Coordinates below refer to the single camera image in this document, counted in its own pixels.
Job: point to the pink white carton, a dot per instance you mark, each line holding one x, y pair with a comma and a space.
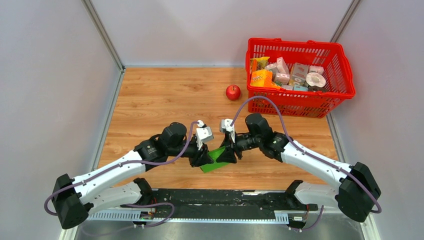
282, 66

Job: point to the small pink white box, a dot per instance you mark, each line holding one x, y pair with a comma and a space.
316, 69

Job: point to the red apple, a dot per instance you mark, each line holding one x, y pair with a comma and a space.
233, 92

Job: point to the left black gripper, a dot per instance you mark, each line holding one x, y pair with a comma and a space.
201, 157

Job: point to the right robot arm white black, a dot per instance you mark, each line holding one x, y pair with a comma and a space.
350, 188

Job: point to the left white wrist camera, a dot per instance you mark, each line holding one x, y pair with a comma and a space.
203, 134

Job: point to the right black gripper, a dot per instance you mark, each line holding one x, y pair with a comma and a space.
228, 155

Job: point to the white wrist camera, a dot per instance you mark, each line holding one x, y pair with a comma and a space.
203, 134
227, 127

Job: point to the red plastic basket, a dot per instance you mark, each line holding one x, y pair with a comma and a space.
329, 55

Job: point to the yellow snack bag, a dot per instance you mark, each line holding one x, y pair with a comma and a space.
258, 63

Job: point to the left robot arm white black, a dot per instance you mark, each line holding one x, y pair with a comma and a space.
74, 199

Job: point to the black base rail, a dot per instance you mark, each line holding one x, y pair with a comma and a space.
223, 205

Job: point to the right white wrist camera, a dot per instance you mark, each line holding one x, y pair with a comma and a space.
227, 127

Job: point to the pink box in basket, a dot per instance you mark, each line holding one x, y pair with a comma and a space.
281, 78

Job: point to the white red box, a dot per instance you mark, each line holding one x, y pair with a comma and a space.
299, 72

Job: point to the orange snack box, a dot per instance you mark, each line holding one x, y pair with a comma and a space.
262, 78

